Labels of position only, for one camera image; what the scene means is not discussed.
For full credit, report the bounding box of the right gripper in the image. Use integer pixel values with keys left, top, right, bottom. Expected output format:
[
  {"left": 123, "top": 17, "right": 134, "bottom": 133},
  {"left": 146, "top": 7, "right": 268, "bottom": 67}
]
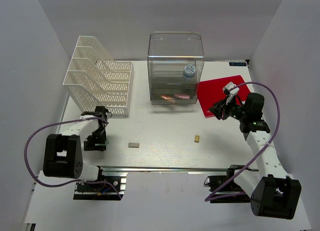
[{"left": 208, "top": 94, "right": 248, "bottom": 121}]

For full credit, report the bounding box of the small yellow sharpener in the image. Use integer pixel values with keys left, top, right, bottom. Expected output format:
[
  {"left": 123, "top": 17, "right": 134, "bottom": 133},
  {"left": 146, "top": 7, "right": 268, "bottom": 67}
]
[{"left": 194, "top": 135, "right": 200, "bottom": 143}]

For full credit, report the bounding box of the blue cleaning gel jar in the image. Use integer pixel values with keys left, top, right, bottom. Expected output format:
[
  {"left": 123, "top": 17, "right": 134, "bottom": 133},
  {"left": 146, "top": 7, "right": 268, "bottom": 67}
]
[{"left": 183, "top": 64, "right": 196, "bottom": 82}]

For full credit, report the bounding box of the clear acrylic drawer organizer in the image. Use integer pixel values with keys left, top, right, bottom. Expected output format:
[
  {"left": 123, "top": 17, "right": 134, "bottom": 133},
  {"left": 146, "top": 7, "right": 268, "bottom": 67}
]
[{"left": 147, "top": 31, "right": 205, "bottom": 106}]

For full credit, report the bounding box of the green translucent stapler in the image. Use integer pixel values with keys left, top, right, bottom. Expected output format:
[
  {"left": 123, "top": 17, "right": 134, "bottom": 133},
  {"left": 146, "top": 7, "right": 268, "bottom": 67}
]
[{"left": 95, "top": 140, "right": 110, "bottom": 146}]

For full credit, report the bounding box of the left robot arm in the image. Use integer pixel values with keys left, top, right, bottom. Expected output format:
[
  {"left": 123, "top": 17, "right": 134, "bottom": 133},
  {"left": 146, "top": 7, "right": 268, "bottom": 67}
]
[{"left": 43, "top": 106, "right": 111, "bottom": 191}]

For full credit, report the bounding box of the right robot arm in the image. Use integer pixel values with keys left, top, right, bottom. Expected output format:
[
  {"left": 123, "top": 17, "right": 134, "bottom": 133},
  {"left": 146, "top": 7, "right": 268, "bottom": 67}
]
[{"left": 208, "top": 92, "right": 302, "bottom": 220}]

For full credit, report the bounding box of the grey eraser block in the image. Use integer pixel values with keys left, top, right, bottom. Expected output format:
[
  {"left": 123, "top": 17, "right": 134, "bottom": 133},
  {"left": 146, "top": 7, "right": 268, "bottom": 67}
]
[{"left": 128, "top": 142, "right": 140, "bottom": 148}]

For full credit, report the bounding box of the dark label sticker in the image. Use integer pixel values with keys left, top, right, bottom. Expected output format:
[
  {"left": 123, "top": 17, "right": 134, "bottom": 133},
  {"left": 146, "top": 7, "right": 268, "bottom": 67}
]
[{"left": 229, "top": 62, "right": 247, "bottom": 67}]

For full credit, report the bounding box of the white plastic file rack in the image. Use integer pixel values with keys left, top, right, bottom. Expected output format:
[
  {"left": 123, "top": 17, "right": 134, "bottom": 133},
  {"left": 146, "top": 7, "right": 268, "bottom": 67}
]
[{"left": 63, "top": 35, "right": 134, "bottom": 117}]

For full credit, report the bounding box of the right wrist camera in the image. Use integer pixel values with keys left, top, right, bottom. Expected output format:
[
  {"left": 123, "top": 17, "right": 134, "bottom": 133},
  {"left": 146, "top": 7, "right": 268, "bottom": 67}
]
[{"left": 222, "top": 82, "right": 240, "bottom": 104}]

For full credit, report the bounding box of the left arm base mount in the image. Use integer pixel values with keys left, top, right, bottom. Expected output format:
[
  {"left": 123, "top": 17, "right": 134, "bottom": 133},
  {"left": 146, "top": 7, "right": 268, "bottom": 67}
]
[{"left": 73, "top": 167, "right": 127, "bottom": 201}]

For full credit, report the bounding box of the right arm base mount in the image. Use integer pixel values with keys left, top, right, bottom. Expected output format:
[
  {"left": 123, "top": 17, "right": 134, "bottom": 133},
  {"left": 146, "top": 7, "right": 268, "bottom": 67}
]
[{"left": 204, "top": 164, "right": 251, "bottom": 204}]

